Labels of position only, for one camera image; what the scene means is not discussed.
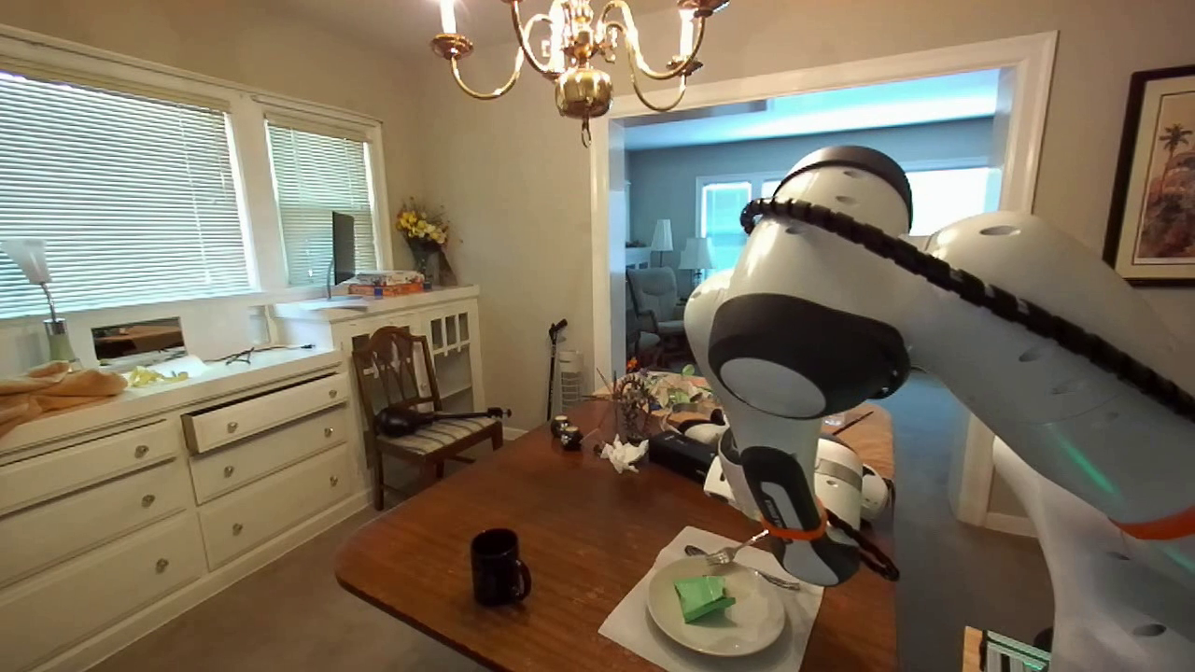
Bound wooden robot stand frame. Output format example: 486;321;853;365
956;620;1057;672

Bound black case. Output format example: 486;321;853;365
644;424;727;494

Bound wire basket with toys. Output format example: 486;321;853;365
608;365;720;437

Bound black stand with camera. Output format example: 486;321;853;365
540;315;586;454

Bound orange strap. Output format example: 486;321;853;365
1109;503;1195;546
753;514;838;549

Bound silver fork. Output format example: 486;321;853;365
712;526;778;574

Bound narrow white window blind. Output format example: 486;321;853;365
265;120;383;300

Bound black mug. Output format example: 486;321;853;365
466;526;539;614

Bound green folded napkin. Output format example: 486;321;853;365
670;572;741;631

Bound brown cloth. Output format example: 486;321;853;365
0;357;131;441

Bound black corrugated cable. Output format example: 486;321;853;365
737;195;1195;423

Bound yellow flowers in vase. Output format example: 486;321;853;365
393;202;454;290

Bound white table lamp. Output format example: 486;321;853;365
644;214;680;274

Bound brass chandelier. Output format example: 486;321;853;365
427;0;741;138

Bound grey armchair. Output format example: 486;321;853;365
624;266;693;375

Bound white round plate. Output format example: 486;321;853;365
644;553;793;665

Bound black framed picture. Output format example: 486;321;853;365
1102;59;1195;289

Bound dark wooden chair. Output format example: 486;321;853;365
347;321;513;512

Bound white dresser with drawers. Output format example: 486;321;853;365
0;346;375;672

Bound white desk lamp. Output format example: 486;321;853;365
8;236;78;370

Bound wide white window blind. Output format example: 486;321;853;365
0;67;263;321

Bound black ukulele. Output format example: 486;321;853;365
375;395;517;441

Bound white crumpled cloth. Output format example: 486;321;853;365
598;433;655;478

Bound white glass-door cabinet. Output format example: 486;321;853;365
278;283;486;437

